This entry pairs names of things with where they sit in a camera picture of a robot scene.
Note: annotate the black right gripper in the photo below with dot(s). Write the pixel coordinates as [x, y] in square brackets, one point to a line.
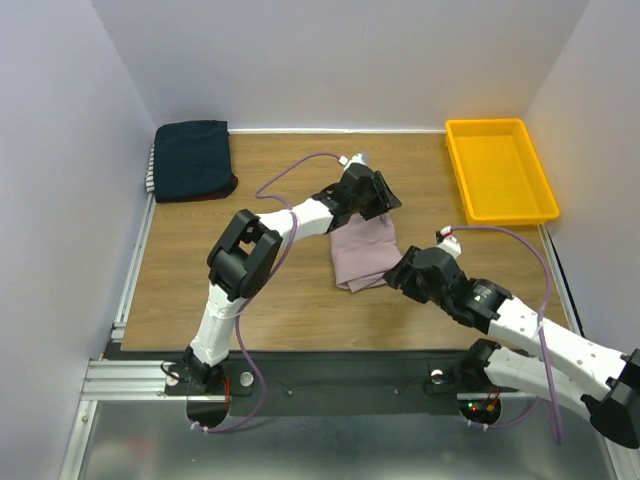
[403, 270]

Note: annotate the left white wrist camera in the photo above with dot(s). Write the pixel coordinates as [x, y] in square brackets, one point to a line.
[361, 158]

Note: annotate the folded dark red tank top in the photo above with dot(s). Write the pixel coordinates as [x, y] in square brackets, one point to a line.
[223, 192]

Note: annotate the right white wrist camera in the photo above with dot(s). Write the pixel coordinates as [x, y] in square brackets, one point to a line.
[446, 241]

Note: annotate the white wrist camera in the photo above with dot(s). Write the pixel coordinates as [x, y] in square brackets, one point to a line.
[446, 241]
[361, 158]

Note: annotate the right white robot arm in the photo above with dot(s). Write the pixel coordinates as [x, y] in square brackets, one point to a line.
[528, 352]

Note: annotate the folded striped tank top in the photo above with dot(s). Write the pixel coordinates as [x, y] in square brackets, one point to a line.
[149, 182]

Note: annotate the yellow plastic bin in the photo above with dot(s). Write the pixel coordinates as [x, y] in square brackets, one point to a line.
[500, 178]

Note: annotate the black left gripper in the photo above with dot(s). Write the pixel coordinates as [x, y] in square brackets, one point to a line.
[384, 200]

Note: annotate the pink tank top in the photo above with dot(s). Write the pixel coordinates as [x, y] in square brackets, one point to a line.
[363, 251]

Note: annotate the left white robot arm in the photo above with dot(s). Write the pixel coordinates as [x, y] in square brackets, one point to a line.
[244, 258]

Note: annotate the folded navy tank top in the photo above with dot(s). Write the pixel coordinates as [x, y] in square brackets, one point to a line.
[191, 159]

